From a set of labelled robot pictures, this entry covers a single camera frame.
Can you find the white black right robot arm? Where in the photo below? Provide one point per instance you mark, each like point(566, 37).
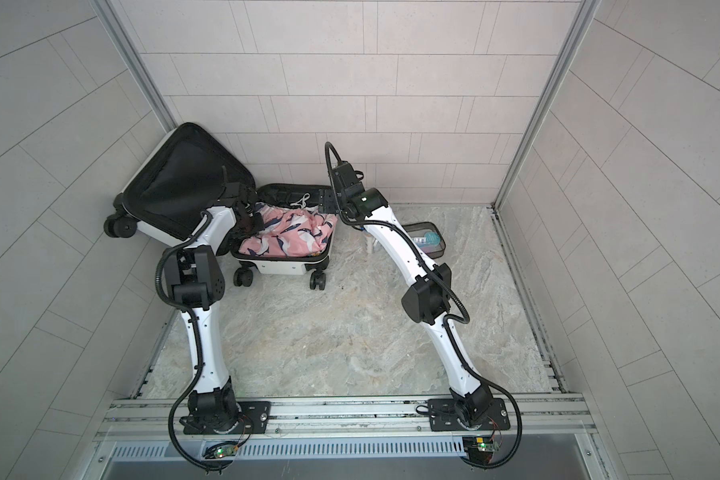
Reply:
point(427, 300)

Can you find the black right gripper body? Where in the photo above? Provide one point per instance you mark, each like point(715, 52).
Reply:
point(345, 200)

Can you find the black and white open suitcase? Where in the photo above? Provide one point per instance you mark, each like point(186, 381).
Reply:
point(187, 169)

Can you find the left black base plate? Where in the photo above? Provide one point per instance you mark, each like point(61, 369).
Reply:
point(247, 417)

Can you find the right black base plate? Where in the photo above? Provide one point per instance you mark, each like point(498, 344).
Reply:
point(448, 415)

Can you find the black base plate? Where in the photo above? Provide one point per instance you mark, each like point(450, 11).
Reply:
point(448, 415)
point(247, 417)

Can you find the pink shark print garment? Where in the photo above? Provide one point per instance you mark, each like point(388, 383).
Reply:
point(290, 233)

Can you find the left green circuit board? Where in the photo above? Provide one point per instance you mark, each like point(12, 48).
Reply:
point(222, 450)

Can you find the right green circuit board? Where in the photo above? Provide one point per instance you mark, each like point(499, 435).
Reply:
point(480, 450)

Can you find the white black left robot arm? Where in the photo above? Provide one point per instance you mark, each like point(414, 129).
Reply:
point(189, 278)

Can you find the clear black-trimmed toiletry pouch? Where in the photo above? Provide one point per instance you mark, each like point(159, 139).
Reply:
point(427, 237)

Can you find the green circuit board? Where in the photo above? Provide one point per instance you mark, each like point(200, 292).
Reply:
point(222, 450)
point(480, 450)

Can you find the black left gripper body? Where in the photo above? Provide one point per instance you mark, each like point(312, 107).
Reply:
point(249, 225)

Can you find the aluminium mounting rail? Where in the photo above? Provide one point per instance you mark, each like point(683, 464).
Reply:
point(339, 428)

